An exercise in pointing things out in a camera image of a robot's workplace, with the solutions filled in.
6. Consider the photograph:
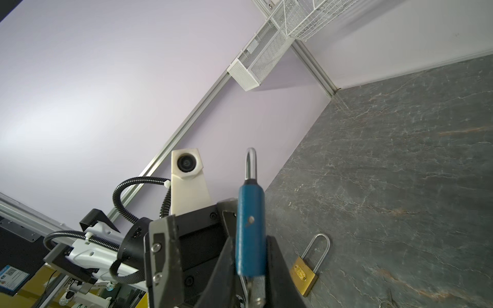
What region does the brass padlock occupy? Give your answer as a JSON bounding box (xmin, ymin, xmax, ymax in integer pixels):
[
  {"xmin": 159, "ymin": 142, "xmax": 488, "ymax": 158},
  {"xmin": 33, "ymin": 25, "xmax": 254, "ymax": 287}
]
[{"xmin": 290, "ymin": 233, "xmax": 331, "ymax": 297}]

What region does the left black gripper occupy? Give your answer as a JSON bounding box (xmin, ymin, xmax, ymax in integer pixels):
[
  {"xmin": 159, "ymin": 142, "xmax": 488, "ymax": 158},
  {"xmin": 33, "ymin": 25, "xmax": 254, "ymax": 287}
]
[{"xmin": 144, "ymin": 198, "xmax": 247, "ymax": 307}]

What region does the black corrugated left cable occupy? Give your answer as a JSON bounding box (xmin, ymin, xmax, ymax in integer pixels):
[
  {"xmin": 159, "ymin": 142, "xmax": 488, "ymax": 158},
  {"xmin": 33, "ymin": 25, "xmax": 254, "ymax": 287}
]
[{"xmin": 43, "ymin": 176, "xmax": 172, "ymax": 286}]

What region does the small silver key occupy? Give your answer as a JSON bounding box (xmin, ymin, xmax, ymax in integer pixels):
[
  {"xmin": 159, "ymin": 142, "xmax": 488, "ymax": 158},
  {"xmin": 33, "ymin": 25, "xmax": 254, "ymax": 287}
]
[{"xmin": 378, "ymin": 289, "xmax": 399, "ymax": 308}]

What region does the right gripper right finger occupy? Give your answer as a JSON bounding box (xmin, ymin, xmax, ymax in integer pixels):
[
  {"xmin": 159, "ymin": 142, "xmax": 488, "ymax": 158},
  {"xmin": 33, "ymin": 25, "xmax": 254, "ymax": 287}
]
[{"xmin": 265, "ymin": 236, "xmax": 306, "ymax": 308}]

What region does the blue padlock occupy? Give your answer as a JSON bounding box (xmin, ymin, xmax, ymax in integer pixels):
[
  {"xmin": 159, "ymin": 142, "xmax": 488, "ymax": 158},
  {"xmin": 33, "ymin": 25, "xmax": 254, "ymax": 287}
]
[{"xmin": 236, "ymin": 148, "xmax": 267, "ymax": 277}]

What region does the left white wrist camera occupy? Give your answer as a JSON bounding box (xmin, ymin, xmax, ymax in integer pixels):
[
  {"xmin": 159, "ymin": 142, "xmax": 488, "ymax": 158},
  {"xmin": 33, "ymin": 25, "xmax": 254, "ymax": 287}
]
[{"xmin": 169, "ymin": 148, "xmax": 213, "ymax": 216}]

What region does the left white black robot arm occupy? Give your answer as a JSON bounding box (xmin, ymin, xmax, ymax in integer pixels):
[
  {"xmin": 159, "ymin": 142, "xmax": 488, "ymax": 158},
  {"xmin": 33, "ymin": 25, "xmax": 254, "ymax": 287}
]
[{"xmin": 44, "ymin": 199, "xmax": 245, "ymax": 307}]

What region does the white mesh box basket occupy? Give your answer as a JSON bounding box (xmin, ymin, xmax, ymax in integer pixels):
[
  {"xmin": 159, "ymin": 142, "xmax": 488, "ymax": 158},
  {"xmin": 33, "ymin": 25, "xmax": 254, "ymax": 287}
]
[{"xmin": 227, "ymin": 19, "xmax": 294, "ymax": 91}]

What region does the white wire shelf basket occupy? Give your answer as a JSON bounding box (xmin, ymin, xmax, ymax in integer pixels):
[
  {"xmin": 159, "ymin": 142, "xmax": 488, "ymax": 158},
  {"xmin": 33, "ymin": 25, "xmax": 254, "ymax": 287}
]
[{"xmin": 269, "ymin": 0, "xmax": 358, "ymax": 41}]

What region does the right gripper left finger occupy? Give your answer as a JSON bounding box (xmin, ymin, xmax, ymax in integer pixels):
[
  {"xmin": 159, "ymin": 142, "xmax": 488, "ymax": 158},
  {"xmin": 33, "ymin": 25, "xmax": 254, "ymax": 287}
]
[{"xmin": 195, "ymin": 237, "xmax": 240, "ymax": 307}]

